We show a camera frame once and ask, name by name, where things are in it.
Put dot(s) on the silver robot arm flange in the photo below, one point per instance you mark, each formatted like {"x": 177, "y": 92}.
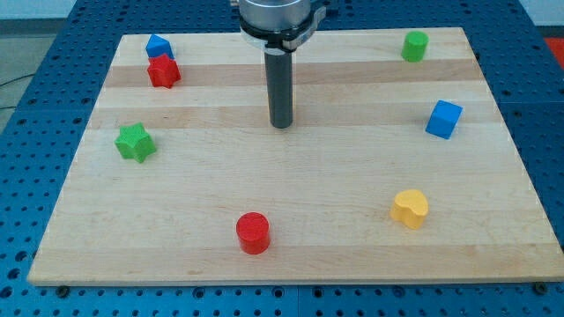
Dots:
{"x": 279, "y": 27}

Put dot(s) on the red cylinder block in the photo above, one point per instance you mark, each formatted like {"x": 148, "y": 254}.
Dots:
{"x": 253, "y": 232}

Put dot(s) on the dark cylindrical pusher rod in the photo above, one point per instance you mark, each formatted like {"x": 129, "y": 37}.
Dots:
{"x": 279, "y": 75}

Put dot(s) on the wooden board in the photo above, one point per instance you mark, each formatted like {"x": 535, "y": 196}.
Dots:
{"x": 326, "y": 184}

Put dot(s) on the yellow heart block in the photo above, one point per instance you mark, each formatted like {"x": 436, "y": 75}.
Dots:
{"x": 410, "y": 207}

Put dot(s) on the red star block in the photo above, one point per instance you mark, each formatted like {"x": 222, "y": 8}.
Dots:
{"x": 163, "y": 71}

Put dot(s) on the green star block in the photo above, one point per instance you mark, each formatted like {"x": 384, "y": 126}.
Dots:
{"x": 134, "y": 142}

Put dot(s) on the blue cube block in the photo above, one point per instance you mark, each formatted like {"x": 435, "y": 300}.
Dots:
{"x": 443, "y": 119}

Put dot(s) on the blue triangular block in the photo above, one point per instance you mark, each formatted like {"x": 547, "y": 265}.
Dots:
{"x": 157, "y": 46}

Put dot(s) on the green cylinder block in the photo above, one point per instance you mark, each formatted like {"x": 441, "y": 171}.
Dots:
{"x": 415, "y": 46}

